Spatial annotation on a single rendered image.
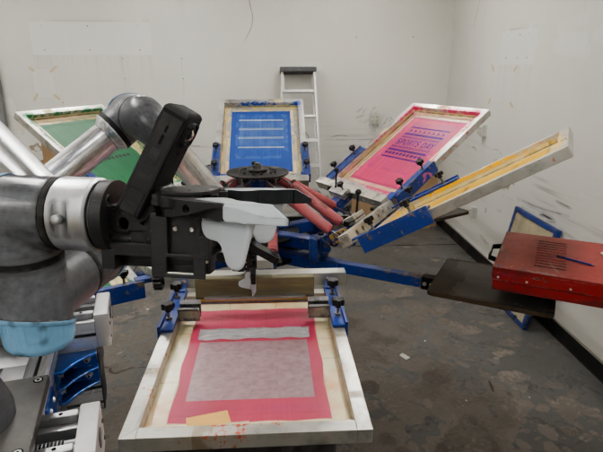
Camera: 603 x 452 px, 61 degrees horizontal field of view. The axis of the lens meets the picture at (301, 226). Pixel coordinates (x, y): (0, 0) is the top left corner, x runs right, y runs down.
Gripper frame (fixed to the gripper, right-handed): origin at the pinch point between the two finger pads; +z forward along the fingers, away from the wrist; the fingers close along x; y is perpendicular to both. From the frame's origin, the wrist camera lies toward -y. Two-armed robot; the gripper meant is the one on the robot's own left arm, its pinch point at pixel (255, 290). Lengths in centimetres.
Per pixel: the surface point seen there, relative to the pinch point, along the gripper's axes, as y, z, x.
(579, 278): -110, -5, 9
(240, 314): 5.3, 9.8, -1.1
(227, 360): 7.7, 9.7, 28.8
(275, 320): -6.7, 9.8, 4.3
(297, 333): -13.9, 9.1, 14.7
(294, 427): -11, 6, 64
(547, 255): -111, -5, -14
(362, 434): -26, 8, 65
